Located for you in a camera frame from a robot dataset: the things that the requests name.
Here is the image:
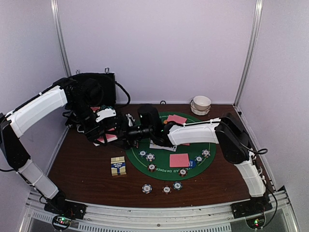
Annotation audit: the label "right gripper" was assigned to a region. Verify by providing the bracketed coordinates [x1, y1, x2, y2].
[105, 118, 154, 149]

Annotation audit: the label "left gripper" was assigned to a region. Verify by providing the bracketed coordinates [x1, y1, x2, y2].
[69, 98, 108, 146]

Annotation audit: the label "red-backed card deck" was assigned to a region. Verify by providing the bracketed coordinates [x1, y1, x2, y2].
[93, 133, 118, 146]

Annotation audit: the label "fifty chips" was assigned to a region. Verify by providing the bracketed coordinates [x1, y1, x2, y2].
[195, 156, 204, 164]
[139, 150, 148, 159]

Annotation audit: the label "face-up white card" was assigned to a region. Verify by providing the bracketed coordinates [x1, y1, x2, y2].
[149, 139, 157, 149]

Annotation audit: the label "ten chips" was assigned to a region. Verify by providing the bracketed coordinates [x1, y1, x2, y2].
[201, 149, 211, 158]
[145, 153, 155, 162]

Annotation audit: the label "hundred chips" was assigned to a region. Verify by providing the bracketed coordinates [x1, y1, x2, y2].
[147, 163, 156, 172]
[178, 169, 188, 177]

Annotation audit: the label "dealt red card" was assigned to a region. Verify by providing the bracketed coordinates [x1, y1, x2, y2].
[167, 115, 187, 124]
[169, 153, 189, 168]

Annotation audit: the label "blue peach ten chip stack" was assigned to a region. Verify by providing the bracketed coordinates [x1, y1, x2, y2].
[141, 184, 153, 194]

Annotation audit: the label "brown hundred chip stack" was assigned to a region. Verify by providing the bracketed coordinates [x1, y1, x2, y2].
[162, 186, 171, 194]

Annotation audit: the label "blue small blind button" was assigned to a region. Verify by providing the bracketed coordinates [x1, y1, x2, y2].
[188, 160, 196, 169]

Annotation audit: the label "blue green fifty chip stack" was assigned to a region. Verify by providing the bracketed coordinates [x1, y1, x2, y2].
[173, 182, 183, 190]

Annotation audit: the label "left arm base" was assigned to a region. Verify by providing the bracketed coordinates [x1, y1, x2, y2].
[44, 201, 87, 219]

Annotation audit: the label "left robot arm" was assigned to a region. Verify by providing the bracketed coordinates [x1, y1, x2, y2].
[0, 76, 116, 215]

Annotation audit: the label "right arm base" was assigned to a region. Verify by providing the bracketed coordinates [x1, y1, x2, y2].
[231, 199, 273, 219]

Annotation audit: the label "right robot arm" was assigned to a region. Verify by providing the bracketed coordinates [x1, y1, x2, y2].
[110, 114, 268, 214]

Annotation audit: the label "teal chips in case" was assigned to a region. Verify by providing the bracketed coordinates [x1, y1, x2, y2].
[100, 105, 114, 110]

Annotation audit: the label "gold blue card box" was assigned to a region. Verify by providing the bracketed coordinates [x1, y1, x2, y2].
[111, 156, 126, 176]

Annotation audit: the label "black poker case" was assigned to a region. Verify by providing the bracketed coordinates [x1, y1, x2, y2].
[71, 72, 116, 107]

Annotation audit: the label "round green poker mat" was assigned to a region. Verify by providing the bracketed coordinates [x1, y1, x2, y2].
[125, 111, 217, 181]

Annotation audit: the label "lower white bowl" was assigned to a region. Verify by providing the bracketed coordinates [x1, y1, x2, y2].
[190, 101, 211, 116]

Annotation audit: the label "white bowl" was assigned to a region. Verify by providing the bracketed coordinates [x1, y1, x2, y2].
[193, 96, 211, 111]
[190, 101, 211, 116]

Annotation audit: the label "upper white bowl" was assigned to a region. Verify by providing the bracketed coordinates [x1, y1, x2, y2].
[193, 96, 211, 111]

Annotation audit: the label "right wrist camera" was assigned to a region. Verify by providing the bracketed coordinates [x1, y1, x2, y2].
[138, 104, 163, 132]

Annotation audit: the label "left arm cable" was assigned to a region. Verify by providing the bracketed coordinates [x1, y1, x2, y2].
[70, 72, 131, 109]

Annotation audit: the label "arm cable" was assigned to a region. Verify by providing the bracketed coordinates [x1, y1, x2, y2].
[243, 140, 278, 213]
[70, 72, 131, 109]

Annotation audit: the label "left aluminium post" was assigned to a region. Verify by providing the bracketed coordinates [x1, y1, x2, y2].
[50, 0, 71, 77]

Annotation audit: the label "aluminium post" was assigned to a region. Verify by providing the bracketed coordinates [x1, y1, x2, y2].
[234, 0, 263, 108]
[50, 0, 71, 77]

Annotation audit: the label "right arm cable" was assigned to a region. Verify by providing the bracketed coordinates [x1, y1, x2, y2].
[243, 140, 278, 213]

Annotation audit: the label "right aluminium post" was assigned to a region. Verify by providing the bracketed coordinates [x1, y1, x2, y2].
[234, 0, 263, 108]

